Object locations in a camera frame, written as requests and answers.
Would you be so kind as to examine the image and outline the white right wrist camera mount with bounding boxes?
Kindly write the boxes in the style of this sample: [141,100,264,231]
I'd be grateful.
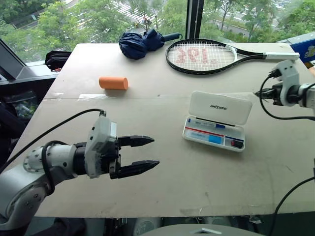
[272,59,301,107]

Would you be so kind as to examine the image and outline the white pencil case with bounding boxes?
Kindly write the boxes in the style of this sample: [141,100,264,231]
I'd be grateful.
[182,90,253,153]

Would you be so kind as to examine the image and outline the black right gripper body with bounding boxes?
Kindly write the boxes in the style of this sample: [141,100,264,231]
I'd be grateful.
[271,83,284,106]

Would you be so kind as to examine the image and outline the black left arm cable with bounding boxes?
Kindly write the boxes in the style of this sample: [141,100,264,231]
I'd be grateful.
[0,109,107,173]

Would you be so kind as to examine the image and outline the clear bin of small items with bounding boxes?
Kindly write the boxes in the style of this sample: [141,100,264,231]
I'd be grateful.
[11,90,40,120]

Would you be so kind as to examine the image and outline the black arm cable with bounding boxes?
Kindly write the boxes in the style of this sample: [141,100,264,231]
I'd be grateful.
[270,176,315,230]
[0,109,107,173]

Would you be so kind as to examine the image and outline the orange foam cylinder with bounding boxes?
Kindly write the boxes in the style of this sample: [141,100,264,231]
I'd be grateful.
[98,76,129,91]

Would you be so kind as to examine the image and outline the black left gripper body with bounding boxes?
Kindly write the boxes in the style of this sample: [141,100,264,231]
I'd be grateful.
[107,136,123,179]

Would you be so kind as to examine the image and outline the white marker blue cap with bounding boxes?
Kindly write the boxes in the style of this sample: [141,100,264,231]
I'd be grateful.
[189,118,235,129]

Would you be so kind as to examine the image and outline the dark window frame post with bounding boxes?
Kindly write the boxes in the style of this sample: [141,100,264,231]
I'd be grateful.
[186,0,205,40]

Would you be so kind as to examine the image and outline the grey rounded robot body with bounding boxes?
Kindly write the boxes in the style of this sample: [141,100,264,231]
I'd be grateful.
[139,223,268,236]

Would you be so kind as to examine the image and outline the navy folded umbrella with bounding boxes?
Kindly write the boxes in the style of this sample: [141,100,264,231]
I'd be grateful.
[118,29,183,60]

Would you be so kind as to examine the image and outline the blue cardboard box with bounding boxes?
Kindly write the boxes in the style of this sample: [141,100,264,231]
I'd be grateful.
[289,33,315,67]

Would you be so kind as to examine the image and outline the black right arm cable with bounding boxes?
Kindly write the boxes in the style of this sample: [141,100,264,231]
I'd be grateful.
[270,176,315,230]

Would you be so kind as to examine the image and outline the black white tennis racket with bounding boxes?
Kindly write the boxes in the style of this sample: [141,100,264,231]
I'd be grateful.
[165,38,301,75]

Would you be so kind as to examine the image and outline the red marker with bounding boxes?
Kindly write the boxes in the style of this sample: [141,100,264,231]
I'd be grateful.
[185,126,225,137]

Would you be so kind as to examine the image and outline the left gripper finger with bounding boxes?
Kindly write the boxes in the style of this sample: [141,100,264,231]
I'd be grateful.
[115,160,160,179]
[118,135,156,148]

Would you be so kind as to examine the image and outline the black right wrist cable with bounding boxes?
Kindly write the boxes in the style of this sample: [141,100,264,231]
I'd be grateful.
[259,70,315,120]

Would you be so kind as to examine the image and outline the white marker blue label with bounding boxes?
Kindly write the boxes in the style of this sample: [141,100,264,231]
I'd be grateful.
[185,130,225,144]

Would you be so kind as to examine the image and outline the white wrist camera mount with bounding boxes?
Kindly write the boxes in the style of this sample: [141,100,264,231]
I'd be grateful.
[272,59,301,107]
[84,115,119,179]

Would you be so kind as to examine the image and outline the black bag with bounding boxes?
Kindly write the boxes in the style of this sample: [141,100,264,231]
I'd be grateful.
[44,50,72,72]

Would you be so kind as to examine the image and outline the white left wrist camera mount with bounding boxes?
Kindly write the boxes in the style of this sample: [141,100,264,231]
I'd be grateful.
[84,115,119,179]

